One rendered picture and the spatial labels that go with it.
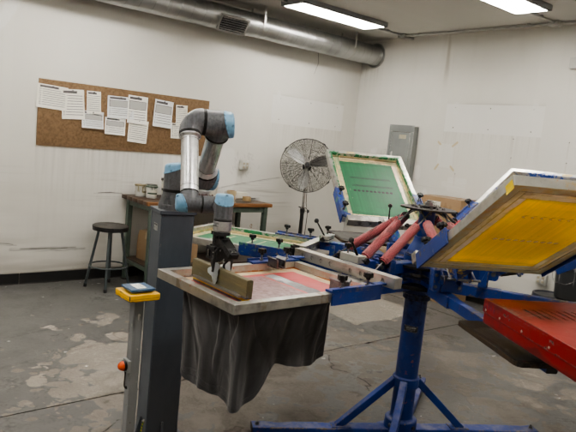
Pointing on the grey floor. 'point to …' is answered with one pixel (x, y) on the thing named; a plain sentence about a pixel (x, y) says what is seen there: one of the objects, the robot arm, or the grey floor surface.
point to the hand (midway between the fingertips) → (220, 280)
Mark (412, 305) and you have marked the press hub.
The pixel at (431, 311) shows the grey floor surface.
